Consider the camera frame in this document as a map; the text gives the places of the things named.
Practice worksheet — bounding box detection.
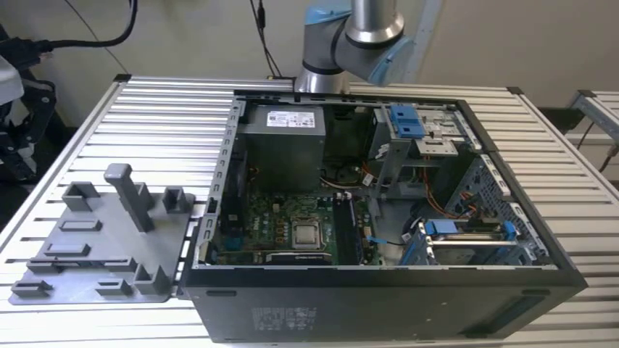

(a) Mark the grey plastic parts rack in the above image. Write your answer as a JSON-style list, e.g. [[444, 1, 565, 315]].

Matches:
[[8, 162, 198, 307]]

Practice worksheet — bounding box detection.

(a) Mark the black case fan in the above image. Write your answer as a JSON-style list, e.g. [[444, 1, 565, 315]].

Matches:
[[225, 150, 250, 235]]

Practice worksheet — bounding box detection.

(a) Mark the grey power supply unit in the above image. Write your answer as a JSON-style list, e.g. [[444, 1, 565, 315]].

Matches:
[[238, 104, 329, 193]]

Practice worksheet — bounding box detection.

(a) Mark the green motherboard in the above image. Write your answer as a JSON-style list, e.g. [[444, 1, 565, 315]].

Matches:
[[212, 191, 382, 266]]

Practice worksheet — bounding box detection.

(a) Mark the silver CPU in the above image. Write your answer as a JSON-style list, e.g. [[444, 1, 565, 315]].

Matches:
[[294, 225, 320, 245]]

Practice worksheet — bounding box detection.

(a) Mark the metal CPU socket cover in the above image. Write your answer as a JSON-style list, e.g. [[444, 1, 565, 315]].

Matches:
[[288, 216, 325, 251]]

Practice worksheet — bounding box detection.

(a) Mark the black graphics card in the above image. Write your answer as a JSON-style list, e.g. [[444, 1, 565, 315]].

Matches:
[[262, 251, 336, 268]]

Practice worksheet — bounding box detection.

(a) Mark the grey metal drive cage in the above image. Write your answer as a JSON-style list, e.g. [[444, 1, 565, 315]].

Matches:
[[366, 103, 480, 201]]

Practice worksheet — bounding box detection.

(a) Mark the blue plastic drive latch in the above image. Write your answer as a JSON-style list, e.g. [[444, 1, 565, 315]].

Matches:
[[394, 121, 425, 141], [388, 104, 420, 123]]

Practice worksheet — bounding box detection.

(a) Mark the black PC case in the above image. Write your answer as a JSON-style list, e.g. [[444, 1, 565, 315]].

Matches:
[[176, 88, 589, 344]]

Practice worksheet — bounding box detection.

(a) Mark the blue disk carrier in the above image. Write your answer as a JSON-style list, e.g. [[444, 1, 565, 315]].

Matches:
[[404, 218, 530, 268]]

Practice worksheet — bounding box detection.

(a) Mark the silver hard disk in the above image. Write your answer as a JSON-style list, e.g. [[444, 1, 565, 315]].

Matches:
[[430, 239, 489, 266]]

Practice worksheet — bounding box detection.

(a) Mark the black box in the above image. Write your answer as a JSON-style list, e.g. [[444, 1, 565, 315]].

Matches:
[[536, 106, 587, 138]]

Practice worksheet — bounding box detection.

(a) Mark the metal slat side table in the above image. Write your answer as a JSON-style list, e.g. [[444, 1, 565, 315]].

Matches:
[[563, 89, 619, 146]]

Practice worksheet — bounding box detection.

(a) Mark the thin black cable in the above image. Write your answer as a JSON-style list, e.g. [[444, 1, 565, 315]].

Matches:
[[248, 0, 282, 80]]

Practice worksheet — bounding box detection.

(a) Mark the black power cable bundle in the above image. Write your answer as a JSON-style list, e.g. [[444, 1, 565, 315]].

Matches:
[[318, 157, 376, 189]]

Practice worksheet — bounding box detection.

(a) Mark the orange wire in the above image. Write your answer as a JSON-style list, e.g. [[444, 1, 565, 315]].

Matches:
[[417, 165, 477, 220]]

